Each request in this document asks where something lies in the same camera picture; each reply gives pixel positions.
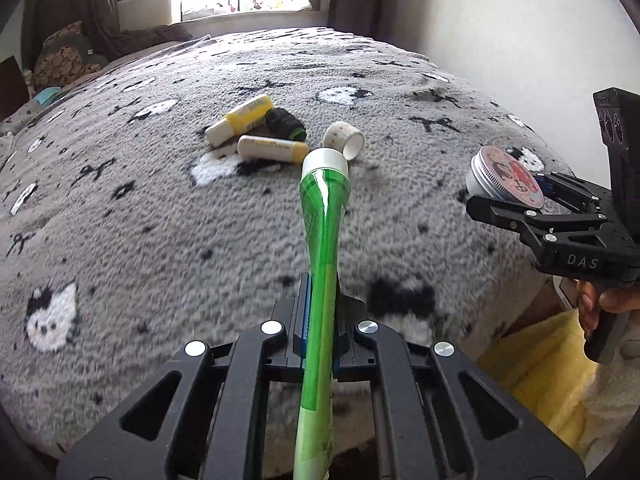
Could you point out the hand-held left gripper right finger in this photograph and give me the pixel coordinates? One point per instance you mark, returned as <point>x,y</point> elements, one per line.
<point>352,335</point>

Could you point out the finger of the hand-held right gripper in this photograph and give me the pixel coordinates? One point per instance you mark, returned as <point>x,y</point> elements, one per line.
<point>505,215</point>
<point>575,191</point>

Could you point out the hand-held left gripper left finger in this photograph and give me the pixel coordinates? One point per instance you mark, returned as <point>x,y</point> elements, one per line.
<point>301,315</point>

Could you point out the round metal tin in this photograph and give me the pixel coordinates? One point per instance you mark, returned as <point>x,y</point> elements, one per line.
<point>502,175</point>

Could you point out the green squeeze tube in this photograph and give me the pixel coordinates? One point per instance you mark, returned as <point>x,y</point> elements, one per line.
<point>322,240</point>

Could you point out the person's right hand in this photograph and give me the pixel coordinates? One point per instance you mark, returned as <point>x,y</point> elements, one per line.
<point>622,302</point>

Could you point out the yellow fluffy rug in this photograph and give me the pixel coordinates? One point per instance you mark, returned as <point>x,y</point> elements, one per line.
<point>540,365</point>

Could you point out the yellow and white marker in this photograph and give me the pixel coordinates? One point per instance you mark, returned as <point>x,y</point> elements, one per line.
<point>240,117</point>
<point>272,149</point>

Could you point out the grey printed fleece blanket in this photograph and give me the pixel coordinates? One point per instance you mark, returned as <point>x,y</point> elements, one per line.
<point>150,220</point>

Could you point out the black small bottle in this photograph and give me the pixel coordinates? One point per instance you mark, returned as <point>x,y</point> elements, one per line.
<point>285,124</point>

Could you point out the beige fleece garment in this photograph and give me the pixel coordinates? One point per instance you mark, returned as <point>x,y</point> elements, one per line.
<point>615,400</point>

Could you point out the row of windowsill trinkets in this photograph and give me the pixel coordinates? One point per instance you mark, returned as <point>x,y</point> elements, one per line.
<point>255,6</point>

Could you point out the brown crumpled cloth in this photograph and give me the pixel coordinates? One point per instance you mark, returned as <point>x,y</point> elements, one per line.
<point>150,40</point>

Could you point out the small teal cloth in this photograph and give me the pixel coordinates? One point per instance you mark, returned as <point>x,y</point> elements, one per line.
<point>47,96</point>

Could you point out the white storage box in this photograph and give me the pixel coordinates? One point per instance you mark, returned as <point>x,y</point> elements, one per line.
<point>147,9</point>

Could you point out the patterned dark pillow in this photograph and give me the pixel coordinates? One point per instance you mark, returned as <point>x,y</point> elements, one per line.
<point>67,57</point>

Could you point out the dark wooden headboard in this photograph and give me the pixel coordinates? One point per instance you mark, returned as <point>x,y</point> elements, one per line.
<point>12,87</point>

